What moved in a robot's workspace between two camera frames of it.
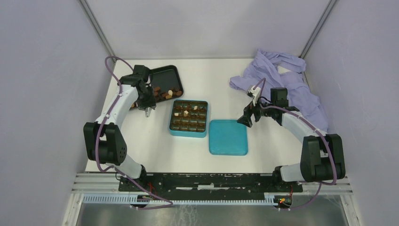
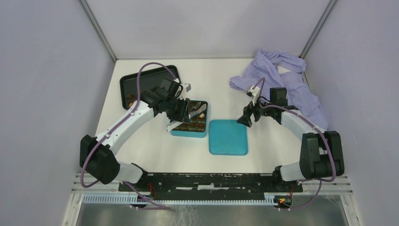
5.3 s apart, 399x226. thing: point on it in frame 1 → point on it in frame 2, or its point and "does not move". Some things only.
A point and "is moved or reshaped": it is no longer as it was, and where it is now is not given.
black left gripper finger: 150,102 → 182,110
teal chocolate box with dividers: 195,125 does not move
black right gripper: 245,119 does not move
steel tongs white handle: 147,111 is moved or reshaped
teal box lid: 228,137 does not move
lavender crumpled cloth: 281,70 does not move
